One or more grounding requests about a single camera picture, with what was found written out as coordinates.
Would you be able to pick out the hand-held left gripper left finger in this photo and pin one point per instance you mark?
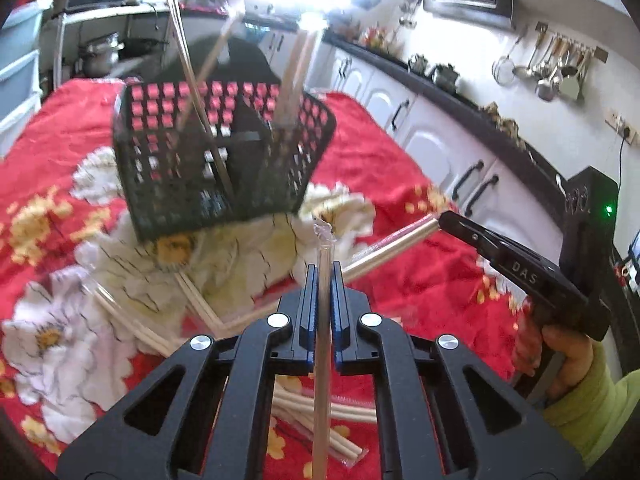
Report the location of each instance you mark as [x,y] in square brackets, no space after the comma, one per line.
[310,305]

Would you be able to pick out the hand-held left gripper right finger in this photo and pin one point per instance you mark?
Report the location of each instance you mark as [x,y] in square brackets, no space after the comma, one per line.
[340,305]

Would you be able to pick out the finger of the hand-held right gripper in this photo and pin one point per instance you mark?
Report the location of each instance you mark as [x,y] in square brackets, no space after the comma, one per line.
[470,230]
[465,247]

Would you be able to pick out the chopstick pair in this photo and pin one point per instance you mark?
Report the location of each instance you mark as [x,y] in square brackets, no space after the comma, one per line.
[400,242]
[324,410]
[192,80]
[220,47]
[295,80]

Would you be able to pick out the pile of chopsticks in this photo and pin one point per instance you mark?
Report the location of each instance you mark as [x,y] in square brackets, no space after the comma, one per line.
[300,412]

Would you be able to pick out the dark green plastic utensil basket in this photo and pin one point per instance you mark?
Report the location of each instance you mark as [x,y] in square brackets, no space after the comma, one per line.
[165,175]

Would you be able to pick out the person's right forearm green sleeve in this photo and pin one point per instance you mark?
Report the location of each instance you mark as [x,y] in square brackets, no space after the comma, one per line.
[600,410]

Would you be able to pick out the person's right hand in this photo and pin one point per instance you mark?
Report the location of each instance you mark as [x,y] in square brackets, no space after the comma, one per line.
[570,355]

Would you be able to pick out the black kitchen countertop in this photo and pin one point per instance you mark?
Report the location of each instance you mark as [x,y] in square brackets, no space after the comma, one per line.
[505,152]

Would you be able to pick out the white base cabinets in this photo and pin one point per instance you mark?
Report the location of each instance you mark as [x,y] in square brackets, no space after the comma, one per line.
[430,145]

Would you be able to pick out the ginger root pile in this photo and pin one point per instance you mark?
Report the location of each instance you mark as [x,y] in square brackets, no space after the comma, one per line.
[502,125]

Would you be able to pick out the red floral blanket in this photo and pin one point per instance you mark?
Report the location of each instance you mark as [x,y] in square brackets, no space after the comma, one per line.
[380,160]

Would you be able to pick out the dark metal teapot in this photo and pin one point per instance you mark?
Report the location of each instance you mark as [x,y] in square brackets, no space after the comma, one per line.
[446,77]

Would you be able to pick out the small metal teapot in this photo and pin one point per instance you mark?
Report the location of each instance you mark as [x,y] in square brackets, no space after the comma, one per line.
[419,64]

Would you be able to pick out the rack of hanging kitchen tools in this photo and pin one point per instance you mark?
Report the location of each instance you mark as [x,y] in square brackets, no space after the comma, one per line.
[550,67]

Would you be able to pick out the red seasoning bottles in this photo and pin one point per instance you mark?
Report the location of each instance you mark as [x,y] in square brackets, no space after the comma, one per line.
[377,36]

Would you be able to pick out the black frying pan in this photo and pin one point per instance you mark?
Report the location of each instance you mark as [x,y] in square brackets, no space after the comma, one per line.
[145,45]

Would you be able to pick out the steel cooking pot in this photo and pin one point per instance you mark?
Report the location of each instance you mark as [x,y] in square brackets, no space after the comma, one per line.
[100,55]

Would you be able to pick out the metal shelf rack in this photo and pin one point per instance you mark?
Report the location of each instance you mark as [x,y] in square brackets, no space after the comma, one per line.
[100,12]

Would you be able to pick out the pastel drawer tower green top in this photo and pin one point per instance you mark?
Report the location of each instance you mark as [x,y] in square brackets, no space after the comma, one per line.
[20,70]

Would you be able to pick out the wall power socket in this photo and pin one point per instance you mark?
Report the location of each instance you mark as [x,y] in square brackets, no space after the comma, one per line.
[622,127]

